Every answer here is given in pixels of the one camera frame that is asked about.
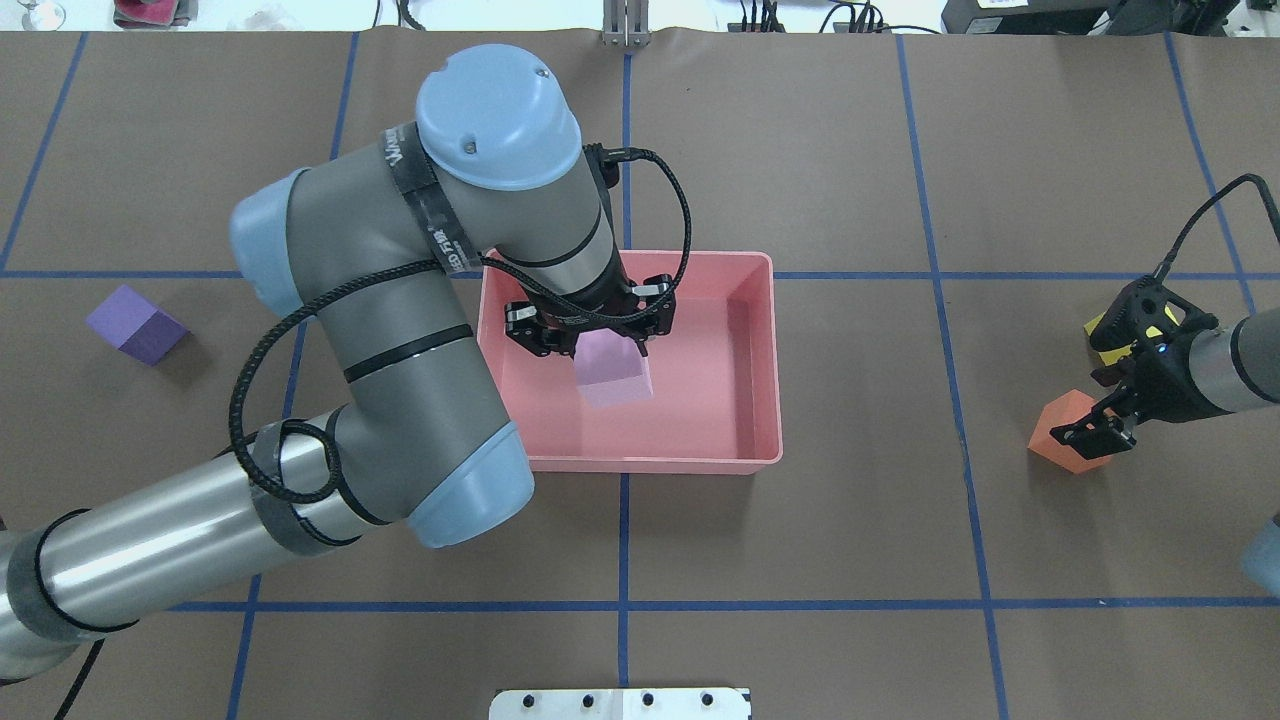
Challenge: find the right black cable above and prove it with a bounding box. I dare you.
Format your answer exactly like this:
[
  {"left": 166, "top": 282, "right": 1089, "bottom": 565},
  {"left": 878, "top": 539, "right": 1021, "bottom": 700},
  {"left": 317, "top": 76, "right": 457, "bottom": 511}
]
[{"left": 1152, "top": 173, "right": 1280, "bottom": 283}]

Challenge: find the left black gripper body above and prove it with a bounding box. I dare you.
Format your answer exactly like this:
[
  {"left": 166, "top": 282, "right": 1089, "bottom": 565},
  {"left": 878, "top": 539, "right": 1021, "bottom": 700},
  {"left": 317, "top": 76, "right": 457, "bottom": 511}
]
[{"left": 503, "top": 250, "right": 677, "bottom": 357}]

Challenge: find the left black braided cable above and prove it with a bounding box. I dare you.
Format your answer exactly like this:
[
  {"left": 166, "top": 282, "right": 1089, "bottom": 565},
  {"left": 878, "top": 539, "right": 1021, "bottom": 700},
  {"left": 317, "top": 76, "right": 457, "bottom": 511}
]
[{"left": 52, "top": 147, "right": 692, "bottom": 720}]

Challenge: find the metal clamp at table edge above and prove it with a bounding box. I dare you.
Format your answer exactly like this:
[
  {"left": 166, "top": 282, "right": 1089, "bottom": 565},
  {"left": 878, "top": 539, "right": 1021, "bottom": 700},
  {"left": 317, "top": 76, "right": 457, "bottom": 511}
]
[{"left": 600, "top": 0, "right": 652, "bottom": 49}]

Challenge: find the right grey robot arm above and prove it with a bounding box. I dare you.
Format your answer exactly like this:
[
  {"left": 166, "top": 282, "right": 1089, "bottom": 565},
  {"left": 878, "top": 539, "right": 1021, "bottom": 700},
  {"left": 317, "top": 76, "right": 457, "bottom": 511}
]
[{"left": 1036, "top": 309, "right": 1279, "bottom": 471}]

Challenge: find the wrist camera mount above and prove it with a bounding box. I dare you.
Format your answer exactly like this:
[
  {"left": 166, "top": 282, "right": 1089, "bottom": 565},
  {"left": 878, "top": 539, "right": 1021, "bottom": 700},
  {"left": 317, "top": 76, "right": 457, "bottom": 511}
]
[
  {"left": 1088, "top": 275, "right": 1219, "bottom": 354},
  {"left": 582, "top": 143, "right": 628, "bottom": 193}
]

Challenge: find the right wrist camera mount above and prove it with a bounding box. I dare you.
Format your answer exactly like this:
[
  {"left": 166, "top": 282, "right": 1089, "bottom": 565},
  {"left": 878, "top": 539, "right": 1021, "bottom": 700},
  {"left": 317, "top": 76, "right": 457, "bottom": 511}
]
[{"left": 1088, "top": 275, "right": 1219, "bottom": 354}]

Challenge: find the yellow foam block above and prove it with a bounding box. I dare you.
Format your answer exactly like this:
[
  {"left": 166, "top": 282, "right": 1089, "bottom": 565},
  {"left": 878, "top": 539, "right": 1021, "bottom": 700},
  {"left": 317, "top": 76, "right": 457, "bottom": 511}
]
[{"left": 1083, "top": 305, "right": 1180, "bottom": 369}]

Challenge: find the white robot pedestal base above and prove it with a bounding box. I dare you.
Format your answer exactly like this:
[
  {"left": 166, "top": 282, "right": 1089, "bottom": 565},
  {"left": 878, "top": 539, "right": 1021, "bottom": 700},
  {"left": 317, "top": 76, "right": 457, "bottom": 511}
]
[{"left": 488, "top": 687, "right": 754, "bottom": 719}]

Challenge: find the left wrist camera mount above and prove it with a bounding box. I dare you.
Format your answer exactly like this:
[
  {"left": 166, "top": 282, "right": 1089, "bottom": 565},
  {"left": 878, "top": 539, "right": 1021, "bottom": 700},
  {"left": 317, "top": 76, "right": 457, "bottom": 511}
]
[{"left": 582, "top": 143, "right": 628, "bottom": 193}]

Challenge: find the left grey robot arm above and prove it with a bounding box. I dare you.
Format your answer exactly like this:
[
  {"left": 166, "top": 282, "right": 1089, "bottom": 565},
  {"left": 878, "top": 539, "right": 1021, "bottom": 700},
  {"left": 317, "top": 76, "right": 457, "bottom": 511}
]
[{"left": 3, "top": 44, "right": 692, "bottom": 685}]

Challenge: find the orange foam block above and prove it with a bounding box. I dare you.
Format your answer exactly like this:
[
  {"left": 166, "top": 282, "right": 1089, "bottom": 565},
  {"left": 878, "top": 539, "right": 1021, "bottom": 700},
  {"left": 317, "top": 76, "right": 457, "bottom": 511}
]
[{"left": 1028, "top": 389, "right": 1121, "bottom": 475}]

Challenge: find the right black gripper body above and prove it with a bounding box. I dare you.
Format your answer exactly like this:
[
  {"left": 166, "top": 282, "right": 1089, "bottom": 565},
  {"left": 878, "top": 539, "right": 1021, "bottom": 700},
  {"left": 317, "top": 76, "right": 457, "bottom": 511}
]
[{"left": 1094, "top": 334, "right": 1226, "bottom": 423}]

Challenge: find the pink plastic bin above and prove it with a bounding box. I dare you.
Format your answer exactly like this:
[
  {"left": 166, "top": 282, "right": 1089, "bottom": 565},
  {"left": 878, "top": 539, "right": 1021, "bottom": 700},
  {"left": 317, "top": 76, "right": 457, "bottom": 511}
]
[{"left": 476, "top": 251, "right": 783, "bottom": 475}]

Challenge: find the light pink foam block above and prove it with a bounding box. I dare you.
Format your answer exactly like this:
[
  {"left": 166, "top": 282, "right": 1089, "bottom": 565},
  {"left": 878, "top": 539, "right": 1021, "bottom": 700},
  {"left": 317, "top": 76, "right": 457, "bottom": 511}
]
[{"left": 572, "top": 329, "right": 655, "bottom": 409}]

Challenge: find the purple foam block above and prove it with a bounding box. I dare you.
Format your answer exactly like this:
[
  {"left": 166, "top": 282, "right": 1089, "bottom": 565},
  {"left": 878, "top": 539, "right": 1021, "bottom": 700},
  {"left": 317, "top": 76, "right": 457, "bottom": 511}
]
[{"left": 84, "top": 284, "right": 189, "bottom": 366}]

